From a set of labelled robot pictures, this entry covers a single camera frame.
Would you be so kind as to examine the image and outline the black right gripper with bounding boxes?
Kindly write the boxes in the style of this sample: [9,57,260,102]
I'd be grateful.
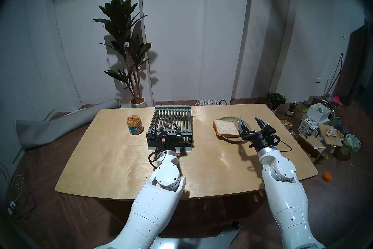
[238,117,278,150]

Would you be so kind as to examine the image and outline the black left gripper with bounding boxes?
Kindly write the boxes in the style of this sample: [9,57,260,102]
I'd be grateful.
[147,122,183,152]

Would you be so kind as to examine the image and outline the pale green ceramic plate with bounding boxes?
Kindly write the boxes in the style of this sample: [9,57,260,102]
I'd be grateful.
[219,116,252,144]

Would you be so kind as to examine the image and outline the white bread slice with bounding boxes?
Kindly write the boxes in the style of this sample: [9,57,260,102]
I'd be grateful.
[213,119,242,138]

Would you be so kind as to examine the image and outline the open peanut butter jar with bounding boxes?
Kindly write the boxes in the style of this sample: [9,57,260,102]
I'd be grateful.
[127,115,144,136]

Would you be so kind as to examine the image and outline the grey metal dish rack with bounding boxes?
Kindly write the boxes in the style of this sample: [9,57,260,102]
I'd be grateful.
[146,105,193,152]

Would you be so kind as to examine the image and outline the small bushy potted plant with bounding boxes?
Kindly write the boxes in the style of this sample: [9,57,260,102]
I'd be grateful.
[265,91,287,114]

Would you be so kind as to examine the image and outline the white wicker basket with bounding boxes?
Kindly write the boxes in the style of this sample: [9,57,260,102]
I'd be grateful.
[195,100,227,106]

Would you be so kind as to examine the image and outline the white printed carton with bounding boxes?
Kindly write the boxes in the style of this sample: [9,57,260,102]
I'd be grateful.
[298,119,317,136]

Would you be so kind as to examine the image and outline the brown cardboard box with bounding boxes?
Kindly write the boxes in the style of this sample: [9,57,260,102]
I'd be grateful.
[297,132,327,163]

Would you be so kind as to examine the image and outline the white cardboard box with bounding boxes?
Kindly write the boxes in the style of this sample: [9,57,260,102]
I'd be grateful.
[307,103,332,124]

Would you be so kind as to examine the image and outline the wooden cutting board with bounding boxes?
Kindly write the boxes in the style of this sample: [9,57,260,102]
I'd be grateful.
[318,124,344,147]

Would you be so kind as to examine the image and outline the green plastic bag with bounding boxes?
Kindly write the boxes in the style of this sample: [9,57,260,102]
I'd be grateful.
[340,134,362,156]

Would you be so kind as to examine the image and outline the tall potted leafy plant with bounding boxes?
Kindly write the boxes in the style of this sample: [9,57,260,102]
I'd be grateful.
[93,0,152,108]

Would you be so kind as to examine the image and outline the rolled grey mat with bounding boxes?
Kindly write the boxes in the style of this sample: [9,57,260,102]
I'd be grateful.
[15,98,120,151]

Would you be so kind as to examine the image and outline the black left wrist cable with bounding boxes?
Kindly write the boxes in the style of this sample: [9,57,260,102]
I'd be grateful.
[148,146,168,169]

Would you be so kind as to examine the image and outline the red handled broom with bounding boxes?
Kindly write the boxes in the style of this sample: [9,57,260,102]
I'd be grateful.
[325,53,344,106]

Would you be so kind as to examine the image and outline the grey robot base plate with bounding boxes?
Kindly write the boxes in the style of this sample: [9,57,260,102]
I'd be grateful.
[154,221,241,249]

